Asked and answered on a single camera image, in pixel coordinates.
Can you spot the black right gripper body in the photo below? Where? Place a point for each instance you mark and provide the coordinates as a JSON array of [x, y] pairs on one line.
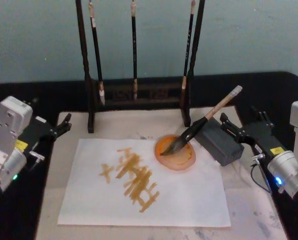
[[260, 133]]

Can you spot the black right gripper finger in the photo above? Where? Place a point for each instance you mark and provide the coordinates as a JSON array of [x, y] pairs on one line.
[[262, 117], [232, 128]]

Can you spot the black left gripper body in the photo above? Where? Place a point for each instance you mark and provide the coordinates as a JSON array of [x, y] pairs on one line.
[[34, 133]]

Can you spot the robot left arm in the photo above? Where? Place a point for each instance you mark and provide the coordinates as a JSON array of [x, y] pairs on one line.
[[7, 130]]

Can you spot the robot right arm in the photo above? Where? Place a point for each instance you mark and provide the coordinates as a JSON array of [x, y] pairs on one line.
[[292, 165]]

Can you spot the dark grey rectangular block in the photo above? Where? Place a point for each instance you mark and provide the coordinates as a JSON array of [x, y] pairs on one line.
[[219, 143]]

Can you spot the dark wooden brush rack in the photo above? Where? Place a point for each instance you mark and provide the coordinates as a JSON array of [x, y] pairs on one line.
[[91, 107]]

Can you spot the large calligraphy brush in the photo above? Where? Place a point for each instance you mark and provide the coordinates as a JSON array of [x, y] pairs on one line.
[[188, 136]]

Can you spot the orange shallow dish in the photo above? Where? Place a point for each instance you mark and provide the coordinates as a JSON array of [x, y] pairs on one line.
[[181, 160]]

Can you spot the pale grey felt mat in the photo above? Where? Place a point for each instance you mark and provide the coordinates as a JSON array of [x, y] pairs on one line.
[[249, 212]]

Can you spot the white paper sheet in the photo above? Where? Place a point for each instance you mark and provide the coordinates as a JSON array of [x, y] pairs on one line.
[[93, 200]]

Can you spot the hanging black calligraphy brush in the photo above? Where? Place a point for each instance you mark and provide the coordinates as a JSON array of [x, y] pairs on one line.
[[96, 50], [188, 50], [134, 50]]

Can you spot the black table cloth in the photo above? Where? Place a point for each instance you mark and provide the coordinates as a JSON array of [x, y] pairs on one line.
[[18, 215]]

